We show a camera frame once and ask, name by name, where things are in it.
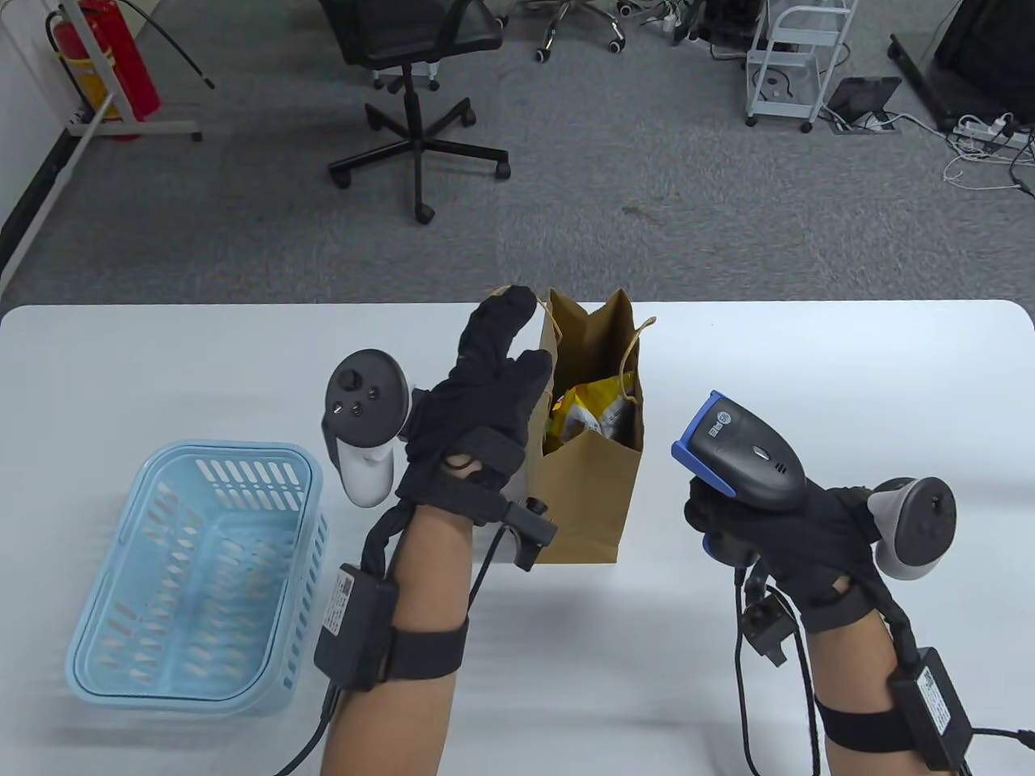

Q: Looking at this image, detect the person's left hand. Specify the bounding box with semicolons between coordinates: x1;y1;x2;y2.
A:
395;285;556;526

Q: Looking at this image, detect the brown paper bag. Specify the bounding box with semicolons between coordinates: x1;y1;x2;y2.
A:
485;287;657;564

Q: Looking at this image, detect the black office chair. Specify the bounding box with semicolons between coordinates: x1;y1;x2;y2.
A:
318;0;512;226

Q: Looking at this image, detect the black wrist sensor box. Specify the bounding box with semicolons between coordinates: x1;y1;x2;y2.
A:
817;647;974;770
314;563;470;692

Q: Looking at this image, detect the white power strip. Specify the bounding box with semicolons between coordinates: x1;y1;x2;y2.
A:
953;113;1035;150

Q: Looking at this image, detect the chrome chair base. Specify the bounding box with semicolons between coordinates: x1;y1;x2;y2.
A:
517;0;627;64

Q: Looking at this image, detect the white black left hand controller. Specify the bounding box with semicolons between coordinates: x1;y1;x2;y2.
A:
321;349;415;508

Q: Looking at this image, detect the pile of black cables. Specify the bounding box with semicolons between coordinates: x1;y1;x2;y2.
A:
619;0;769;62

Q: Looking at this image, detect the white black right hand controller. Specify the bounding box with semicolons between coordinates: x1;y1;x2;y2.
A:
867;477;957;581

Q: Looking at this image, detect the black right wrist sensor box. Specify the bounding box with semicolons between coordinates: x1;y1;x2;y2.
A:
817;647;974;770

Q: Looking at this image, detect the yellow bag of chips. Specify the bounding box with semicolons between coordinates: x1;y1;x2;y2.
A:
550;376;640;449

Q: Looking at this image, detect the light blue plastic basket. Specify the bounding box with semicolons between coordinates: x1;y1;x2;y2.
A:
65;441;330;718

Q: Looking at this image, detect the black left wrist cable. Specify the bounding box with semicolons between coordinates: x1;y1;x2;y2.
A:
275;525;509;776

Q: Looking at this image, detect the black rubber hose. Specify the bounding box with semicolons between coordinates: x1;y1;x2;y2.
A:
121;0;217;91

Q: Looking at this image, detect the white metal cart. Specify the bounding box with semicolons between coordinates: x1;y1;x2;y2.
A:
744;0;860;134

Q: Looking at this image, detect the person's right hand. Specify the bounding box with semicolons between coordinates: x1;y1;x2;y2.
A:
685;477;887;633

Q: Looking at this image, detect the black equipment stand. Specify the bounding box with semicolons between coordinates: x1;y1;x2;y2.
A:
888;0;1035;134

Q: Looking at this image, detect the white metal extinguisher stand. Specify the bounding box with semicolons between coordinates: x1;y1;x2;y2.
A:
63;0;203;143

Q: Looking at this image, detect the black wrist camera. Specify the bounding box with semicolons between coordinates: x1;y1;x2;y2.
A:
742;598;797;666
501;497;559;573

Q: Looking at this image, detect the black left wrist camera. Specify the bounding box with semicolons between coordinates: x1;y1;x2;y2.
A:
501;497;559;573

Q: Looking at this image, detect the white floor cable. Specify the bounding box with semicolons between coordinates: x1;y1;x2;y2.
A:
942;150;1035;195

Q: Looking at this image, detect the red fire extinguisher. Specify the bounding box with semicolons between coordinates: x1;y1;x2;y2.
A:
44;0;163;142

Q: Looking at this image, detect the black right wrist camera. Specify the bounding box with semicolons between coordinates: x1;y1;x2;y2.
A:
742;598;797;666

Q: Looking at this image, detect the black left wrist sensor box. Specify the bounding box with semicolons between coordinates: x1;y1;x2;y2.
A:
314;563;470;692

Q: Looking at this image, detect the black floor outlet box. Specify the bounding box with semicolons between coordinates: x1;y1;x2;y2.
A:
825;77;902;134

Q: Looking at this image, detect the black blue barcode scanner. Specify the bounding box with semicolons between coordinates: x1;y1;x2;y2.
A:
671;390;808;567

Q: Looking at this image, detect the white black hand controller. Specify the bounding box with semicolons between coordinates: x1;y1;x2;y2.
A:
321;349;415;508
867;477;957;581

